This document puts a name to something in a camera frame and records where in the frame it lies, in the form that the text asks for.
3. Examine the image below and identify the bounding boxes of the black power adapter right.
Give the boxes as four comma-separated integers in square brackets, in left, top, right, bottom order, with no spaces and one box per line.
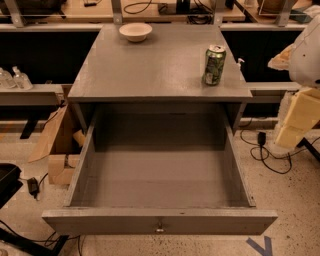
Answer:
[257,132,266,147]

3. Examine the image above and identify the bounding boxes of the cardboard box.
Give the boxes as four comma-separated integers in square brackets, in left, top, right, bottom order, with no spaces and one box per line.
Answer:
[27,84,87,186]

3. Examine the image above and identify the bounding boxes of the black stand leg right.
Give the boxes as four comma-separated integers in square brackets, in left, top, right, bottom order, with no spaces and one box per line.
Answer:
[297,138,320,162]

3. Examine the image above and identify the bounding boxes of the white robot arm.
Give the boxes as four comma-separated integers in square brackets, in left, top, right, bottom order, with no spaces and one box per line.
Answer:
[268,15,320,154]

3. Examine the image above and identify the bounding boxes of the black power adapter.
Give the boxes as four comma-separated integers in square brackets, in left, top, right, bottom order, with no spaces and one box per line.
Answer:
[27,177,39,198]
[257,132,266,147]

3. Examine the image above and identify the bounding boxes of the green soda can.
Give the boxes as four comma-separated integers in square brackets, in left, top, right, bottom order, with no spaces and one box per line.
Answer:
[202,45,226,86]

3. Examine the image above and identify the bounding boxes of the black floor cable right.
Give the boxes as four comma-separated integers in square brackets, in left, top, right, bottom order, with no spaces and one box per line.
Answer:
[239,128,320,175]

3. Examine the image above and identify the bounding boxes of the black stand base left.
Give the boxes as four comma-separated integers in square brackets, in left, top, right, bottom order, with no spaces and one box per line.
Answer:
[0,228,68,256]

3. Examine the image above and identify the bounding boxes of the white ceramic bowl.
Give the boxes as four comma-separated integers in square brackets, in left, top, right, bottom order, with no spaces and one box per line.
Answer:
[119,23,152,42]

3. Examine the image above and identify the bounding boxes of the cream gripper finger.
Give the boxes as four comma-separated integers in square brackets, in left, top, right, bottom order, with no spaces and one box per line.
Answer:
[275,88,320,149]

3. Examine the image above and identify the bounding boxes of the black power adapter left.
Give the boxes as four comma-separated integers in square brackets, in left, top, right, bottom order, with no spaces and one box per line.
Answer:
[27,177,39,198]

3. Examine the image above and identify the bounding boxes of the grey shelf right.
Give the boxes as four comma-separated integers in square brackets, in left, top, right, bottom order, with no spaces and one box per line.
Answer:
[246,82,300,103]

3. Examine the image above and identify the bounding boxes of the wooden background desk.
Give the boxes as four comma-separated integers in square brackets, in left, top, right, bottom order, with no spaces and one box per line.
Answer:
[0,0,320,25]

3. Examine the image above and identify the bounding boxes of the clear sanitizer bottle right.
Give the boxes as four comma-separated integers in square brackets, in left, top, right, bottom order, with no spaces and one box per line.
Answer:
[13,66,33,90]

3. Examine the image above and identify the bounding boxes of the grey shelf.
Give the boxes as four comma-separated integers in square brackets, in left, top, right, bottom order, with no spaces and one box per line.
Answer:
[0,84,65,106]
[246,82,300,103]

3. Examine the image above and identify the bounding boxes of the black bin left edge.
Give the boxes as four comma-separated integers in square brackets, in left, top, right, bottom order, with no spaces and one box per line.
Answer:
[0,163,23,208]

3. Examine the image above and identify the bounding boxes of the metal drawer knob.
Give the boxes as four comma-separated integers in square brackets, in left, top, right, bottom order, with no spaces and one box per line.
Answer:
[155,221,165,234]

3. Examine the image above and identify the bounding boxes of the grey shelf left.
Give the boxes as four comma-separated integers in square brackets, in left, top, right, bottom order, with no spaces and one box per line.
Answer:
[0,84,65,106]

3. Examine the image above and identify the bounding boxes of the clear sanitizer bottle left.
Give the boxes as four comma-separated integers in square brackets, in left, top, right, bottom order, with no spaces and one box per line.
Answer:
[0,68,16,89]

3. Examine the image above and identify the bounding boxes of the grey wooden cabinet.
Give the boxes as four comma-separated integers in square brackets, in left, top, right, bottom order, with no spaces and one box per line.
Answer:
[68,23,252,129]

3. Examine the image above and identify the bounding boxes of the clear sanitizer bottle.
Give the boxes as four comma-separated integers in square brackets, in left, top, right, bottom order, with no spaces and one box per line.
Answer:
[0,68,16,89]
[13,66,33,90]

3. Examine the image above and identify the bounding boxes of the open grey top drawer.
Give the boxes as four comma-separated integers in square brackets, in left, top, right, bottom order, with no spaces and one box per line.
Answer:
[43,111,277,235]

